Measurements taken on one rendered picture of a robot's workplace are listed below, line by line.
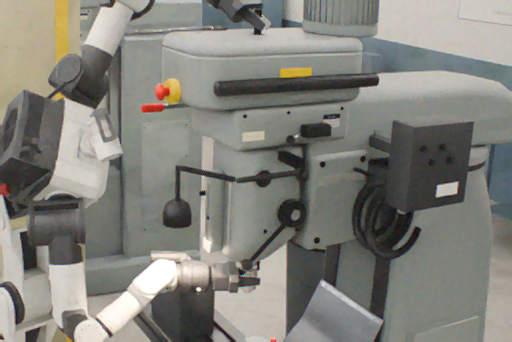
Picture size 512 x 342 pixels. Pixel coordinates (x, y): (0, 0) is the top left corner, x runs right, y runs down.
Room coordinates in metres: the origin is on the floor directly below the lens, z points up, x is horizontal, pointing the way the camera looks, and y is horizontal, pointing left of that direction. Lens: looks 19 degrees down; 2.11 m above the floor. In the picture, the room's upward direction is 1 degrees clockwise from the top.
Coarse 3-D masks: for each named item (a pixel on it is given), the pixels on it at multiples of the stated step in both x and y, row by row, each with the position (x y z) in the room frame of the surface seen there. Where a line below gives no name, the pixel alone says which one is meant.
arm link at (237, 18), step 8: (208, 0) 1.94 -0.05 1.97; (216, 0) 1.93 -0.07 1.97; (224, 0) 1.90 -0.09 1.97; (232, 0) 1.89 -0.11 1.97; (240, 0) 1.88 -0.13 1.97; (248, 0) 1.90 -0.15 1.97; (256, 0) 1.93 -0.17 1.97; (216, 8) 1.95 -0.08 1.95; (224, 8) 1.90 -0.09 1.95; (232, 8) 1.86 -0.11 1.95; (240, 8) 1.86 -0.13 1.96; (248, 8) 1.89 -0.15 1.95; (232, 16) 1.86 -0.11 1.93; (240, 16) 1.89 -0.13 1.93
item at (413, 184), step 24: (408, 120) 1.70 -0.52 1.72; (432, 120) 1.71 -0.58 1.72; (456, 120) 1.72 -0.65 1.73; (408, 144) 1.65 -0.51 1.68; (432, 144) 1.67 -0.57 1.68; (456, 144) 1.71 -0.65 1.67; (408, 168) 1.65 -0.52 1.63; (432, 168) 1.67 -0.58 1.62; (456, 168) 1.71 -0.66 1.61; (408, 192) 1.65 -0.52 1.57; (432, 192) 1.68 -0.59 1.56; (456, 192) 1.71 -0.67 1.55
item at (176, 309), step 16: (176, 288) 2.10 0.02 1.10; (208, 288) 2.12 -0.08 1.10; (160, 304) 2.21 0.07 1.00; (176, 304) 2.10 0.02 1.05; (192, 304) 2.09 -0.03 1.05; (208, 304) 2.12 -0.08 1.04; (176, 320) 2.10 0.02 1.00; (192, 320) 2.10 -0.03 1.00; (208, 320) 2.12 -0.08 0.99; (176, 336) 2.10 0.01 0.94; (192, 336) 2.10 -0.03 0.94
